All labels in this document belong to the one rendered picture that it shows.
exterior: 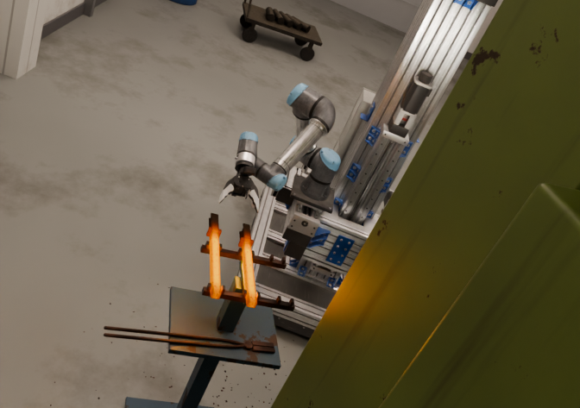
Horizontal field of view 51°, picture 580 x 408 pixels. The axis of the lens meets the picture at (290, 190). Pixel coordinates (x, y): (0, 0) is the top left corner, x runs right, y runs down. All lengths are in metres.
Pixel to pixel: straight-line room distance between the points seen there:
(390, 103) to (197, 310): 1.40
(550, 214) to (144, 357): 2.35
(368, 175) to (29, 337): 1.76
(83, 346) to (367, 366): 1.76
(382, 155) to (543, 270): 2.10
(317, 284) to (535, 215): 2.57
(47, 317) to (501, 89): 2.40
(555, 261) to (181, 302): 1.54
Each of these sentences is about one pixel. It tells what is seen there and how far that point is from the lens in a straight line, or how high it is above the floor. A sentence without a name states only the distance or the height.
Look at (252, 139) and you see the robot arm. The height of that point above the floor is 1.21.
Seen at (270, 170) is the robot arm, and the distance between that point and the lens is 2.48.
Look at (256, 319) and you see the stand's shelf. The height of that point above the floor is 0.75.
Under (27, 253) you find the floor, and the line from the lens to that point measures 3.45.
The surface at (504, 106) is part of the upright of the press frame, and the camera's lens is 1.31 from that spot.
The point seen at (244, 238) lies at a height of 1.02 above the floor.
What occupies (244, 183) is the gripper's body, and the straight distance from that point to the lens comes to 2.34.
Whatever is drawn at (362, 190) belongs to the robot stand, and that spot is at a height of 0.89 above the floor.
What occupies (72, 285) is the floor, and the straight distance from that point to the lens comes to 3.32.
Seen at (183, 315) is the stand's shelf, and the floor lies 0.75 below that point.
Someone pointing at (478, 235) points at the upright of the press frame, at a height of 1.76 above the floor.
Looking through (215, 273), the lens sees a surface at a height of 1.02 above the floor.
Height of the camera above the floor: 2.31
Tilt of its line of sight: 30 degrees down
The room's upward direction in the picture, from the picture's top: 25 degrees clockwise
